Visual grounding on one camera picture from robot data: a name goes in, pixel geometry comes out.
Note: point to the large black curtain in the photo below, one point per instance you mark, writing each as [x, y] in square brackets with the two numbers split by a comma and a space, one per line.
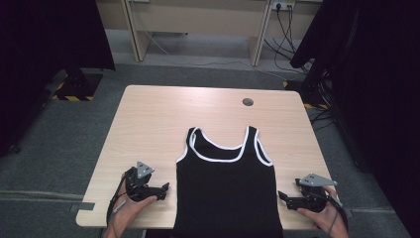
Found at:
[39, 49]

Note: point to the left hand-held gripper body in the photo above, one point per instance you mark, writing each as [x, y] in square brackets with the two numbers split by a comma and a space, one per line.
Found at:
[137, 185]

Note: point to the black stand base hazard tape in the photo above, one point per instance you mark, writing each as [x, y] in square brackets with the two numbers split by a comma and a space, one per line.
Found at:
[77, 87]
[312, 95]

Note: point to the beige desk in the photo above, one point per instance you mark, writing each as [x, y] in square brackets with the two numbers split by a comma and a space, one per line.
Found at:
[198, 16]

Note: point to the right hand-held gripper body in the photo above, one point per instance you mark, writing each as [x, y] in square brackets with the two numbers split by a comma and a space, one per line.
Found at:
[312, 196]

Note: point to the grey tape piece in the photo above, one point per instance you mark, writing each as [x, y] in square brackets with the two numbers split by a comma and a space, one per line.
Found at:
[349, 212]
[82, 206]

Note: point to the person's left hand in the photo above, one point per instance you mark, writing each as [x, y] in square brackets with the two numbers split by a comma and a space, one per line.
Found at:
[132, 211]

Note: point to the person's right hand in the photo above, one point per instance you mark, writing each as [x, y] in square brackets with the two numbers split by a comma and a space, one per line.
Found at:
[330, 216]

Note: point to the black tank top white trim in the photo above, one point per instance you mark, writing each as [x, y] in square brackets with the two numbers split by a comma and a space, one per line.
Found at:
[224, 195]

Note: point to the white wall socket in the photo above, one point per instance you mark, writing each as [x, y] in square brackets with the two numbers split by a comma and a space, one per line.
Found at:
[283, 4]

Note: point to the grey table grommet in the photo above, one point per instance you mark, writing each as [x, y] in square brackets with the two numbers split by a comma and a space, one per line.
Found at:
[247, 101]

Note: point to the silver plug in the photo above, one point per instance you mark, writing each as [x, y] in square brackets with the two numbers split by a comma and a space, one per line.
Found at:
[119, 206]

